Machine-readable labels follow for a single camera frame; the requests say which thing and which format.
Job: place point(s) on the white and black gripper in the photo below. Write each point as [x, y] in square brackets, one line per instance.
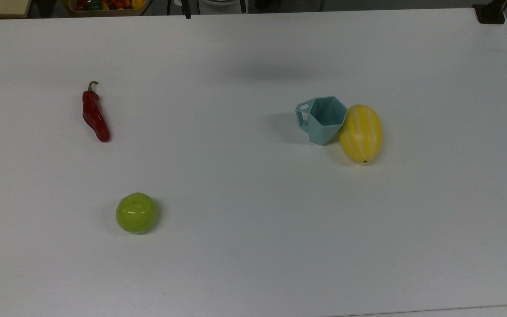
[185, 3]

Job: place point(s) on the light blue faceted mug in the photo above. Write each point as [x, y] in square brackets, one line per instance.
[324, 115]

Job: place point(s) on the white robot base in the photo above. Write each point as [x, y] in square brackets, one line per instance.
[222, 2]

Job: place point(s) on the box of toy vegetables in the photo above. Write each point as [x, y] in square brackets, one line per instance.
[106, 6]

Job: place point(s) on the red chili pepper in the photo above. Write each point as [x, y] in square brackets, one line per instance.
[93, 114]

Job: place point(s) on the green apple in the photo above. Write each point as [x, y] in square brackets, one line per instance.
[136, 213]

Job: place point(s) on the yellow striped melon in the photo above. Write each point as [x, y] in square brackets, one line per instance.
[361, 133]

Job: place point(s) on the black table clamp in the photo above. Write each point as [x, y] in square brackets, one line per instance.
[490, 13]

